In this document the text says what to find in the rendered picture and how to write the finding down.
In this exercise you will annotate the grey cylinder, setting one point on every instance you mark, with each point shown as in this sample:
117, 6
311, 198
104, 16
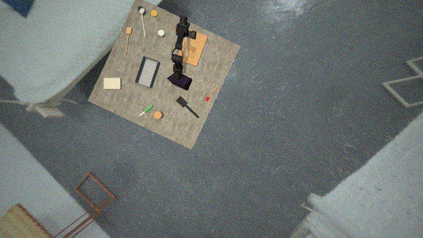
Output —
158, 115

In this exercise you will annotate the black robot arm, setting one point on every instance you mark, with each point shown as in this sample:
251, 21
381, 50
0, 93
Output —
181, 29

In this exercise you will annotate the dark grey spatula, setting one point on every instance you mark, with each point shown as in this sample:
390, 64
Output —
183, 103

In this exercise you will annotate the white cylinder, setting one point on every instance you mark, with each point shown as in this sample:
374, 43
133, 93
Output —
161, 33

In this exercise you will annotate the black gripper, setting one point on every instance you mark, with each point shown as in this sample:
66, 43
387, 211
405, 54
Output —
191, 34

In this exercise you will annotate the cream flat block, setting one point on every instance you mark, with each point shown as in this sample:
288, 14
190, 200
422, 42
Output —
113, 84

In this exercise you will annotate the light wooden board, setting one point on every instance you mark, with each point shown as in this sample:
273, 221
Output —
195, 49

